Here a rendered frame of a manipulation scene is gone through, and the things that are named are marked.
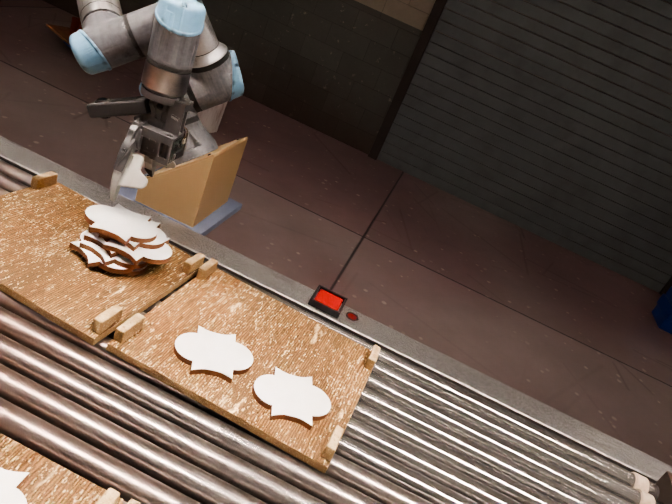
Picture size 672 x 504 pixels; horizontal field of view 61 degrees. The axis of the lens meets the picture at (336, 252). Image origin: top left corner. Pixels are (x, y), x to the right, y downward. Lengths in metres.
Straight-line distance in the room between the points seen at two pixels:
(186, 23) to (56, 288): 0.50
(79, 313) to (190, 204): 0.54
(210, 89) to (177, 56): 0.55
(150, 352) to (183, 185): 0.60
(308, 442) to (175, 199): 0.79
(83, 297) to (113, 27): 0.47
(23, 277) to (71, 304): 0.10
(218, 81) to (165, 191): 0.31
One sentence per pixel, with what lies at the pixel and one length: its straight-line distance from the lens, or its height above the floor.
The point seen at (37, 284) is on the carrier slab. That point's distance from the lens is 1.12.
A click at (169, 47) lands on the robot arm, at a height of 1.38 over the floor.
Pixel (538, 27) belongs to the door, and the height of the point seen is 1.66.
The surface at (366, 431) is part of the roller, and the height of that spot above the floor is 0.92.
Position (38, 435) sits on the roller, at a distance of 0.91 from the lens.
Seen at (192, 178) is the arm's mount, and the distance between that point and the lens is 1.49.
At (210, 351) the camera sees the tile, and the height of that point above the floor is 0.95.
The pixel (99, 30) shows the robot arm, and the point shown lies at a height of 1.34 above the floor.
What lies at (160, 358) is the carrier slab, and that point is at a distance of 1.02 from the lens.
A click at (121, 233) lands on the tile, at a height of 1.02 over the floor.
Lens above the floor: 1.61
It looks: 26 degrees down
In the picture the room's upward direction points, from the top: 24 degrees clockwise
